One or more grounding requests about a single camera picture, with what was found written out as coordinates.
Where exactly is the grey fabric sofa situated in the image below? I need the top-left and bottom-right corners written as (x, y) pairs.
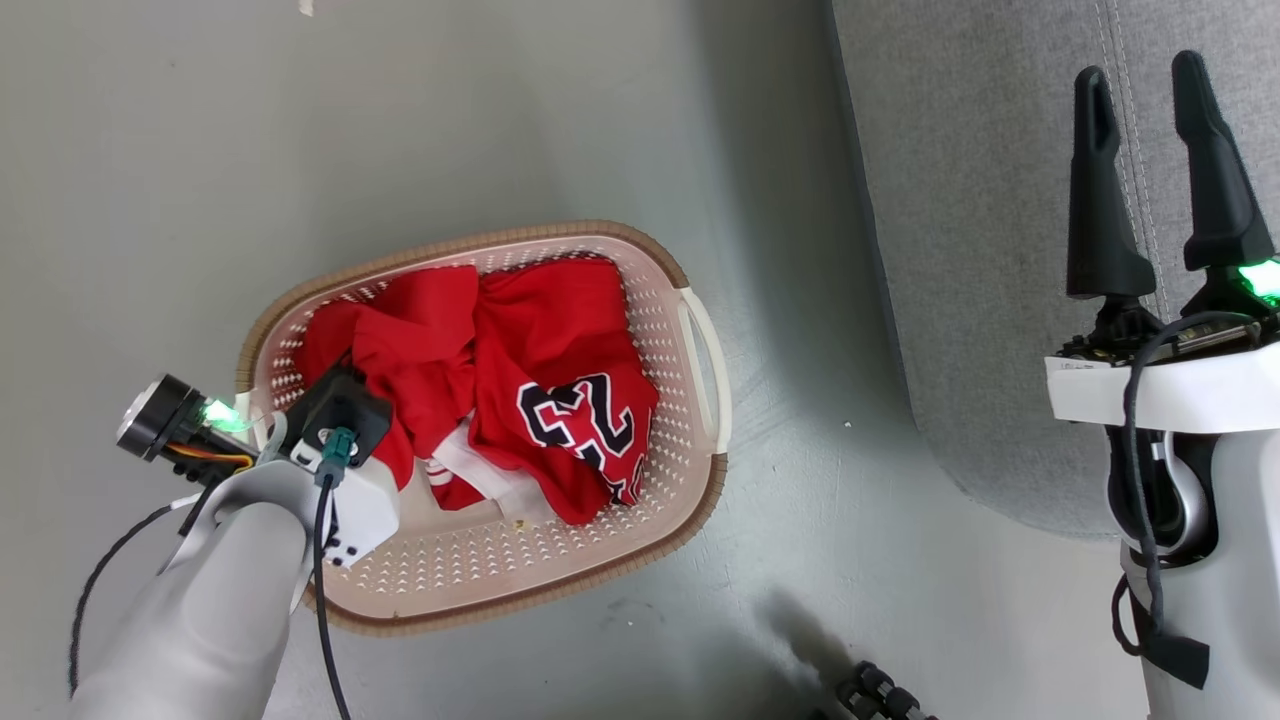
top-left (830, 0), bottom-right (1280, 541)

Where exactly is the red jersey with number print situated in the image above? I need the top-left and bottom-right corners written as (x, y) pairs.
top-left (425, 258), bottom-right (661, 528)

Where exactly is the black left camera cable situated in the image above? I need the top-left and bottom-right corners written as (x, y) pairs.
top-left (312, 470), bottom-right (353, 720)

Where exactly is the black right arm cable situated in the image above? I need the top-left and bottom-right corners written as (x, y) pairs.
top-left (1110, 312), bottom-right (1256, 691)

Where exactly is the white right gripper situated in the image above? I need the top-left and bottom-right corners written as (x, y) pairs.
top-left (1045, 50), bottom-right (1280, 433)

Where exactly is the beige perforated laundry basket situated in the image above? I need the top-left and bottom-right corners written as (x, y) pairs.
top-left (236, 220), bottom-right (733, 638)

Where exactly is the plain red shirt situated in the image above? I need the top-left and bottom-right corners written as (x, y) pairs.
top-left (297, 265), bottom-right (481, 491)

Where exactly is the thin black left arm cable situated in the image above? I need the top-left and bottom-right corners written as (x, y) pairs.
top-left (66, 503), bottom-right (179, 698)

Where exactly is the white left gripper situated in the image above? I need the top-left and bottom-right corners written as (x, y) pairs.
top-left (115, 375), bottom-right (401, 571)

